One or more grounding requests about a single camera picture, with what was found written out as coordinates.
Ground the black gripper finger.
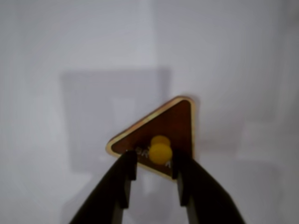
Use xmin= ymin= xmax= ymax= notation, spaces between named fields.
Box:
xmin=69 ymin=150 xmax=138 ymax=224
xmin=171 ymin=148 xmax=247 ymax=224

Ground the brown triangle piece yellow pin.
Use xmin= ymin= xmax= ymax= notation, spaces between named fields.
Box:
xmin=106 ymin=95 xmax=197 ymax=180

